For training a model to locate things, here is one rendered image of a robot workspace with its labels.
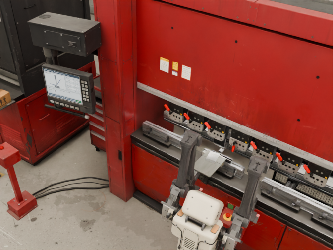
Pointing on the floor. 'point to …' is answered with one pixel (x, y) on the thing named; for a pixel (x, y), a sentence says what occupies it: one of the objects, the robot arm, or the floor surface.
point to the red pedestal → (24, 209)
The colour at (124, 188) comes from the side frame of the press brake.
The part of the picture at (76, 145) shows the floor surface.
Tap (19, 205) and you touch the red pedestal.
